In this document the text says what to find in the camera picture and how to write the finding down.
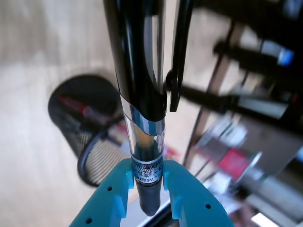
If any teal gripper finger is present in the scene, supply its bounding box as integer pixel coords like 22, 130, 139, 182
69, 159, 135, 227
163, 160, 234, 227

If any red retractable pen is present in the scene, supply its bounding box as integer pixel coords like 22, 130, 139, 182
58, 94, 107, 123

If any black retractable pen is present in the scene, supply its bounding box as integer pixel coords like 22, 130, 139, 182
103, 0, 195, 217

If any black mesh pen holder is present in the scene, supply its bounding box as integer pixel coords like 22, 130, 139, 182
47, 74, 133, 189

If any grey bottle with blue cap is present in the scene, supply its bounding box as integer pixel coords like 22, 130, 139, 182
259, 39, 295, 67

